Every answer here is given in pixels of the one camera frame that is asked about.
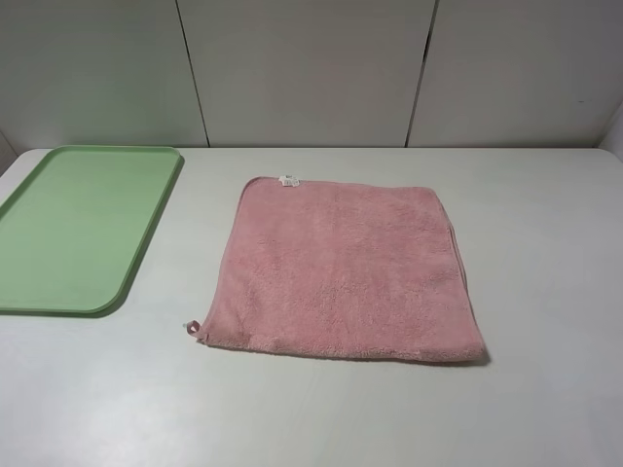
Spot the pink terry towel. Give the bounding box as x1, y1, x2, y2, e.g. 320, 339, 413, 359
187, 177, 486, 364

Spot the green plastic tray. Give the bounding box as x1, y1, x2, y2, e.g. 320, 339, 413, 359
1, 146, 184, 317

